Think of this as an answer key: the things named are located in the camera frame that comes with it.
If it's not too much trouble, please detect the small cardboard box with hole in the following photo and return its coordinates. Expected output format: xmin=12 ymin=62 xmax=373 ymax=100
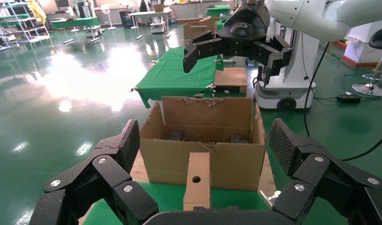
xmin=183 ymin=151 xmax=211 ymax=212

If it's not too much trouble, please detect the large open cardboard carton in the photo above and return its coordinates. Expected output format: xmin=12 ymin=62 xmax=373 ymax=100
xmin=139 ymin=96 xmax=267 ymax=192

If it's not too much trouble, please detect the tall brown cardboard box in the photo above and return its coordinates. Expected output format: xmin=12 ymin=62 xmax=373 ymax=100
xmin=183 ymin=19 xmax=217 ymax=47

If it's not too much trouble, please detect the white standing fan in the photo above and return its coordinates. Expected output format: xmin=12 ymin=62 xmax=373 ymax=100
xmin=100 ymin=3 xmax=117 ymax=31

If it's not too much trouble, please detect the thick black cable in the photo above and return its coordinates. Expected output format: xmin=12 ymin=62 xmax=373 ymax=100
xmin=303 ymin=42 xmax=382 ymax=162

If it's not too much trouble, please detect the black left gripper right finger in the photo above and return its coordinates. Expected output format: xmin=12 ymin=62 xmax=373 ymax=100
xmin=269 ymin=118 xmax=382 ymax=225

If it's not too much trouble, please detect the brown wooden board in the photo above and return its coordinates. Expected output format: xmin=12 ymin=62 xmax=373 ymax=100
xmin=214 ymin=67 xmax=248 ymax=94

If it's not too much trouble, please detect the yellow garment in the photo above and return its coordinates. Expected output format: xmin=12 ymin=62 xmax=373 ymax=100
xmin=26 ymin=0 xmax=47 ymax=25

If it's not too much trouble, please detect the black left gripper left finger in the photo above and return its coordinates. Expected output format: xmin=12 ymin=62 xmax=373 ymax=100
xmin=29 ymin=119 xmax=159 ymax=225

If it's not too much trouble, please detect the long green covered table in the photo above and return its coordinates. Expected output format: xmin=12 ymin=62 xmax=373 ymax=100
xmin=51 ymin=17 xmax=101 ymax=43

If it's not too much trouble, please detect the metal shelf rack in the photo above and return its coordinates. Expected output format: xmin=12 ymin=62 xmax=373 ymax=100
xmin=0 ymin=0 xmax=50 ymax=53

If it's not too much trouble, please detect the green tablecloth with clips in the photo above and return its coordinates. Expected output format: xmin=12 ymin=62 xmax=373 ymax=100
xmin=135 ymin=46 xmax=247 ymax=109

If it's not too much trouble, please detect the dark grey foam insert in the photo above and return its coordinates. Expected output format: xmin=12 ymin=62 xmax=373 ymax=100
xmin=170 ymin=128 xmax=250 ymax=144

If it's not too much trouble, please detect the black bar stool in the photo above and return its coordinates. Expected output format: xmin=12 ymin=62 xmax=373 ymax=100
xmin=352 ymin=27 xmax=382 ymax=97

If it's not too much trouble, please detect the white folding table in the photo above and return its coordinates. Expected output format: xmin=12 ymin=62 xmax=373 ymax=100
xmin=127 ymin=11 xmax=173 ymax=39

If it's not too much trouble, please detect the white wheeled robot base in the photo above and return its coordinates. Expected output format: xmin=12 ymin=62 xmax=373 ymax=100
xmin=254 ymin=17 xmax=317 ymax=112

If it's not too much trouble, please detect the small green covered table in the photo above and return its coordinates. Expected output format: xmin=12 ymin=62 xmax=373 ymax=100
xmin=206 ymin=4 xmax=231 ymax=18

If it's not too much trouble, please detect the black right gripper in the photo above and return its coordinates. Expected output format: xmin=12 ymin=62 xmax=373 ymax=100
xmin=183 ymin=3 xmax=293 ymax=88

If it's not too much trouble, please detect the black power adapter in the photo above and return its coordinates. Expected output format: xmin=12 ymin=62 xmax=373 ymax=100
xmin=337 ymin=94 xmax=361 ymax=105

